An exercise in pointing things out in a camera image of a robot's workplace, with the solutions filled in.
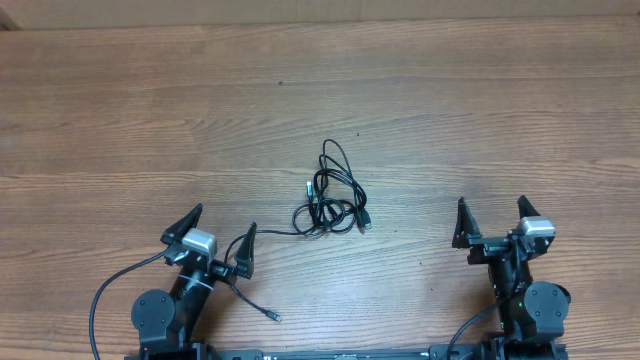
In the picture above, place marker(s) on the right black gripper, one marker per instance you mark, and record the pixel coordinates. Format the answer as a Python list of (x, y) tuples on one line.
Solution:
[(467, 234)]

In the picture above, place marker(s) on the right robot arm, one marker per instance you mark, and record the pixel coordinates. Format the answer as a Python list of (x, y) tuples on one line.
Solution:
[(531, 313)]

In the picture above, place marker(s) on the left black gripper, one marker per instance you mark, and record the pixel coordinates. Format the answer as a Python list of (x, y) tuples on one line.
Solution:
[(242, 262)]

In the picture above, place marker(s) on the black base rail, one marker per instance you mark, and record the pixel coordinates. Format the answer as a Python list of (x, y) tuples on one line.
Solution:
[(434, 352)]

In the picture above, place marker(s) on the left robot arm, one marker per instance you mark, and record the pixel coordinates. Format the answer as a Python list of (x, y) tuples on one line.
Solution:
[(167, 320)]

